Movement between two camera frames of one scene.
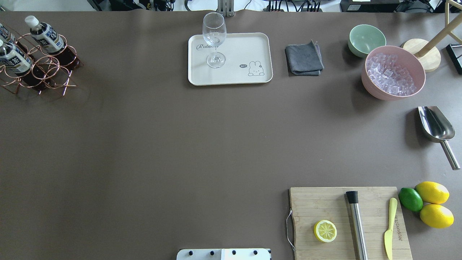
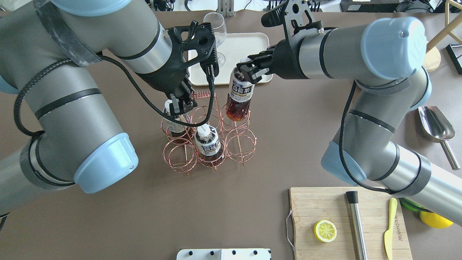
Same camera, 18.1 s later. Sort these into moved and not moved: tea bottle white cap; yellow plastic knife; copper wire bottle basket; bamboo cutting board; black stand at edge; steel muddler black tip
Moved: tea bottle white cap; copper wire bottle basket
Not moved: black stand at edge; yellow plastic knife; steel muddler black tip; bamboo cutting board
